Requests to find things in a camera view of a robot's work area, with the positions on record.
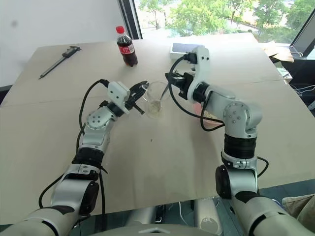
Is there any grey metal caliper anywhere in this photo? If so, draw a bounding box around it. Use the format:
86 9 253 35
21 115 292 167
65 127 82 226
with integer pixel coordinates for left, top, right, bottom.
38 46 82 80

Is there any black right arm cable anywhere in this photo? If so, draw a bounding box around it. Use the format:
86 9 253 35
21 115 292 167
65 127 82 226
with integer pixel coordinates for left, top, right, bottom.
169 53 270 178

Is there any beige cloth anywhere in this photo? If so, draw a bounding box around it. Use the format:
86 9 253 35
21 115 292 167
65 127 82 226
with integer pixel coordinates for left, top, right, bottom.
281 193 315 227

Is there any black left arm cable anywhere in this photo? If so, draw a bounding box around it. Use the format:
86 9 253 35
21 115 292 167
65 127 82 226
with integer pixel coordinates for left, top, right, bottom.
38 78 110 223

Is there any white cable bundle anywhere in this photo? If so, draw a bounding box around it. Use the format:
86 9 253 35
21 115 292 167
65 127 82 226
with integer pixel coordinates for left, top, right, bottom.
291 84 315 97

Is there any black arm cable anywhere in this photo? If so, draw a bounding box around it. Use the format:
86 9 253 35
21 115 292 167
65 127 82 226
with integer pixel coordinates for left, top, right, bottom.
38 78 110 223
169 53 270 178

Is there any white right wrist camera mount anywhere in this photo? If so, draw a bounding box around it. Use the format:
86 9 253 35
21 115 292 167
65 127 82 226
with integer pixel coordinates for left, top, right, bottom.
186 46 210 99

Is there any oatmeal in glass mug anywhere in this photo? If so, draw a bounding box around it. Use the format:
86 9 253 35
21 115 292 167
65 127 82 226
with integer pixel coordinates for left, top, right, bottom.
148 100 162 117

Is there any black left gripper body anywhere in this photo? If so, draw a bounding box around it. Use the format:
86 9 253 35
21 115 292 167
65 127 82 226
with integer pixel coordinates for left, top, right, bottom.
124 89 142 111

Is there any black window frame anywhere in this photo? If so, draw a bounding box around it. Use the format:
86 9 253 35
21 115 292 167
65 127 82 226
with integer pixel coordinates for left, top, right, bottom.
118 0 144 40

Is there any grey robot torso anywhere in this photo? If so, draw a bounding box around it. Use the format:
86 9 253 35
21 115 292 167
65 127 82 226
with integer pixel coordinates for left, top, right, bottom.
97 204 223 236

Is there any white cylinder under table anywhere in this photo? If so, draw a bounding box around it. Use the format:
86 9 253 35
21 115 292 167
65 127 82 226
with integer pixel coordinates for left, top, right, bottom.
196 196 223 236

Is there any metal spoon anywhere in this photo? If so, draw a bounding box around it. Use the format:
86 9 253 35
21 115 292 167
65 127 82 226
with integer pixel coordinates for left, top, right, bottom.
158 82 172 102

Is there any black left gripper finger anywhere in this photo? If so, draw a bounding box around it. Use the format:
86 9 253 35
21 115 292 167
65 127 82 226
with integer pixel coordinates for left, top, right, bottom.
129 81 150 93
131 101 146 115

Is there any pink bowl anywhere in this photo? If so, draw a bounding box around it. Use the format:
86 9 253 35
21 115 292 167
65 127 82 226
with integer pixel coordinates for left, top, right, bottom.
193 102 226 130

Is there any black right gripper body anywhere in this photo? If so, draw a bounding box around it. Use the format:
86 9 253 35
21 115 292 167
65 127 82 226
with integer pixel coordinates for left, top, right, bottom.
179 72 195 99

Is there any brown cardboard sheet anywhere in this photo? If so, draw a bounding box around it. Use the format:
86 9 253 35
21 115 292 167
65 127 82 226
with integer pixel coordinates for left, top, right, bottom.
0 80 315 225
0 33 292 108

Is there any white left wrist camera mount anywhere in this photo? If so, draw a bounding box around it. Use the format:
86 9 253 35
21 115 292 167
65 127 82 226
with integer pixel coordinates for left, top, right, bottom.
107 81 131 115

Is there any white and blue flat box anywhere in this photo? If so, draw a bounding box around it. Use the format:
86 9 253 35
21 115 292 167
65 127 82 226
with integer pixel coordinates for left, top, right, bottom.
169 43 206 60

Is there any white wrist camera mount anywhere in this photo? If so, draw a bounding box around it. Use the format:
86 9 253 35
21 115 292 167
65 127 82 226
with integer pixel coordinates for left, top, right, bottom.
186 46 210 99
107 81 131 115

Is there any clear glass mug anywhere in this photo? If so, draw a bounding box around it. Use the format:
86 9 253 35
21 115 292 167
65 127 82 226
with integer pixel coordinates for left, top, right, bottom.
143 81 171 120

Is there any cola bottle with red cap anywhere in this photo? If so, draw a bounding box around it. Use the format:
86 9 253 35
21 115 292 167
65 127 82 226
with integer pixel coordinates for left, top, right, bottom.
116 26 139 68

